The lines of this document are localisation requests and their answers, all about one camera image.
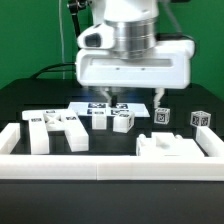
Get black cable bundle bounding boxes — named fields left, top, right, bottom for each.
left=29, top=61, right=78, bottom=80

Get white marker sheet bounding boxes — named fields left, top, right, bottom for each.
left=68, top=102, right=150, bottom=117

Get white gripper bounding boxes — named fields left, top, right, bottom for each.
left=76, top=23, right=195, bottom=109

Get white chair back frame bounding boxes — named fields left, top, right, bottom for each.
left=22, top=109, right=89, bottom=155

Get white hanging cable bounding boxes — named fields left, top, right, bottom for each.
left=58, top=0, right=66, bottom=80

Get white U-shaped fence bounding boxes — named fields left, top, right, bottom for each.
left=0, top=123, right=224, bottom=181

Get white chair seat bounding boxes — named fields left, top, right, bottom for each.
left=136, top=132, right=204, bottom=158

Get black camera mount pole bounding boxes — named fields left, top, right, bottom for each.
left=67, top=0, right=89, bottom=37

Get white tagged cube far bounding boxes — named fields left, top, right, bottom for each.
left=190, top=111, right=211, bottom=127

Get white tagged cube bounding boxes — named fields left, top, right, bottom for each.
left=154, top=108, right=170, bottom=124
left=190, top=111, right=211, bottom=127

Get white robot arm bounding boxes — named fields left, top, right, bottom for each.
left=76, top=0, right=195, bottom=107

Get white tagged cube near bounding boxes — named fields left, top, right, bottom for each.
left=154, top=108, right=170, bottom=124

